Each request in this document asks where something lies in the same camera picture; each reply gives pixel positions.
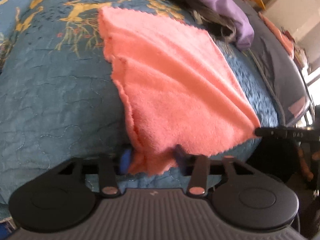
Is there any blue floral quilt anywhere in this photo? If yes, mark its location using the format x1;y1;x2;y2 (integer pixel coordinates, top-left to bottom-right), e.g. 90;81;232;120
0;0;279;223

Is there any purple sweatshirt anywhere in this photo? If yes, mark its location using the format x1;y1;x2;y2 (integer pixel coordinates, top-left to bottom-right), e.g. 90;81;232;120
153;0;255;52

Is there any pink fleece cloth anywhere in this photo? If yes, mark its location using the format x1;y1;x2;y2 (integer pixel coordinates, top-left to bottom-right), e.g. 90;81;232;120
258;12;294;59
98;7;260;176

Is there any grey garment under sweatshirt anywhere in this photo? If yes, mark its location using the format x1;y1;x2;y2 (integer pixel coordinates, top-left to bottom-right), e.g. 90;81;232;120
176;0;236;43

